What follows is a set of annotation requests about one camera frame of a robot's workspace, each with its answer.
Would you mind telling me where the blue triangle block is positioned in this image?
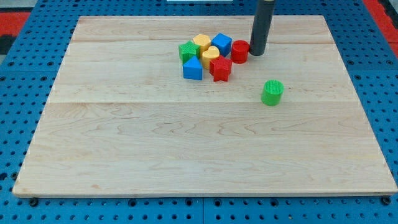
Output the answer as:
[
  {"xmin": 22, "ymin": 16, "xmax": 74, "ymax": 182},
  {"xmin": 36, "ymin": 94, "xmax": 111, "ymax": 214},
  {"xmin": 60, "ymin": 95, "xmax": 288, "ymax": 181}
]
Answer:
[{"xmin": 183, "ymin": 56, "xmax": 203, "ymax": 80}]

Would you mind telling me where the red star block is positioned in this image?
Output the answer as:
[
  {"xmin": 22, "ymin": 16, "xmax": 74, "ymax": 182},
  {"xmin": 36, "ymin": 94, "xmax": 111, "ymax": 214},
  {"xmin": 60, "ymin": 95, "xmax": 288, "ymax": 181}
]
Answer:
[{"xmin": 210, "ymin": 55, "xmax": 232, "ymax": 82}]

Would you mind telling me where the yellow heart block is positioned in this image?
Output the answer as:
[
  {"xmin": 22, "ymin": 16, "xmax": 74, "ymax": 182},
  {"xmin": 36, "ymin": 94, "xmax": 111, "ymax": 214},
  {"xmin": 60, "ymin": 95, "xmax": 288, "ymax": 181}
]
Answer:
[{"xmin": 201, "ymin": 46, "xmax": 220, "ymax": 70}]

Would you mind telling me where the green star block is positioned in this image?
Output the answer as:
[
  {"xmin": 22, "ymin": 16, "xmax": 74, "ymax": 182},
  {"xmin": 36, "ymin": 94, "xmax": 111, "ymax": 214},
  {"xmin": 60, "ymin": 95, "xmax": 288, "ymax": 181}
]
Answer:
[{"xmin": 178, "ymin": 40, "xmax": 200, "ymax": 64}]

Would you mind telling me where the yellow hexagon block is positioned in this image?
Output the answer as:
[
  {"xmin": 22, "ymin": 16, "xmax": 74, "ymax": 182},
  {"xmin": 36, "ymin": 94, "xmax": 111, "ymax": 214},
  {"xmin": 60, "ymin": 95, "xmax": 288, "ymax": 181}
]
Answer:
[{"xmin": 193, "ymin": 34, "xmax": 211, "ymax": 55}]

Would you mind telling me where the blue cube block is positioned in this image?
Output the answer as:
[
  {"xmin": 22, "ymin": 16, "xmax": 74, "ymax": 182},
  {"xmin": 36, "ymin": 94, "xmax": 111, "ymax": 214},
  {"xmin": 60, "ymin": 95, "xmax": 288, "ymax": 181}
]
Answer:
[{"xmin": 211, "ymin": 33, "xmax": 232, "ymax": 57}]

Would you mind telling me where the red cylinder block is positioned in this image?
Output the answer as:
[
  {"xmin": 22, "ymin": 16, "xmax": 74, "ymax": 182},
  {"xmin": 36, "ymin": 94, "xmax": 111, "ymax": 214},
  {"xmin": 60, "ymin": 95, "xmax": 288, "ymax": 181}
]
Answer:
[{"xmin": 231, "ymin": 40, "xmax": 249, "ymax": 64}]

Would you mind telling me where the green cylinder block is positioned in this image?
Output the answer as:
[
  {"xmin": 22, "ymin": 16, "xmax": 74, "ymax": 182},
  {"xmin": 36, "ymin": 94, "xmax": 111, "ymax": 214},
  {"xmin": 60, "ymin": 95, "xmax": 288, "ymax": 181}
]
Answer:
[{"xmin": 261, "ymin": 80, "xmax": 284, "ymax": 106}]

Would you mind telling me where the light wooden board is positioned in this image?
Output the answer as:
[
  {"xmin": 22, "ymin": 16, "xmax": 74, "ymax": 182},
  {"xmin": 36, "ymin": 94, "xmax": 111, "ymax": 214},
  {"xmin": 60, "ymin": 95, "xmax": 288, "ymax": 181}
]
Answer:
[{"xmin": 12, "ymin": 16, "xmax": 397, "ymax": 198}]

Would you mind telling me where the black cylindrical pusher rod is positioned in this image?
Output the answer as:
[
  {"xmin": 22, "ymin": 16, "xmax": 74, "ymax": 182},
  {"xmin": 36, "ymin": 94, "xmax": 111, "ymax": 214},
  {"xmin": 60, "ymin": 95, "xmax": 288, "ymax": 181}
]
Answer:
[{"xmin": 249, "ymin": 0, "xmax": 275, "ymax": 56}]

